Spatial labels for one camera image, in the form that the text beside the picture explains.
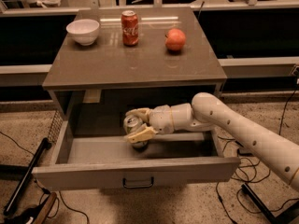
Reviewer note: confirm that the red apple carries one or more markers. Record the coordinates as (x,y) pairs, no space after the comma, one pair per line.
(175,39)

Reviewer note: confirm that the white bowl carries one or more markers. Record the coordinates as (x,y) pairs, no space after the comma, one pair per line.
(84,31)

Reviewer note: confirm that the black stand leg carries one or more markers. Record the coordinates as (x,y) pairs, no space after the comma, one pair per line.
(26,174)
(288,213)

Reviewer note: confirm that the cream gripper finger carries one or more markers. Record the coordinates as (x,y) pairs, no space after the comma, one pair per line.
(143,113)
(142,134)

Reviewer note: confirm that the wooden plank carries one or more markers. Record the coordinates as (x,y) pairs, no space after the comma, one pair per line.
(43,210)

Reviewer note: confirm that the red coca-cola can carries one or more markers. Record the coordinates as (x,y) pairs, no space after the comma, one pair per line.
(129,25)

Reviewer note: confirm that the black stand leg left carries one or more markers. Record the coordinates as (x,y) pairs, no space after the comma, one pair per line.
(26,174)

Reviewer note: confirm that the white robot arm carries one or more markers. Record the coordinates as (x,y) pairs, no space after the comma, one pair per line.
(202,113)

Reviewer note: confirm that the black drawer handle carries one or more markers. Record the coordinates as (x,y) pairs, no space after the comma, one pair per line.
(138,184)

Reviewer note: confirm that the open grey top drawer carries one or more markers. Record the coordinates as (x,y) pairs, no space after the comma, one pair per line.
(91,152)

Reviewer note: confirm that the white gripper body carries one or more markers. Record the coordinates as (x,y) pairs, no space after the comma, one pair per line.
(161,118)

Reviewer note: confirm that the black stand leg right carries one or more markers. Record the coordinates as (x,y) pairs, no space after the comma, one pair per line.
(288,213)

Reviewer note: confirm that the green 7up can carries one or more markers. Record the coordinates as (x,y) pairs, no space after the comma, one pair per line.
(130,124)

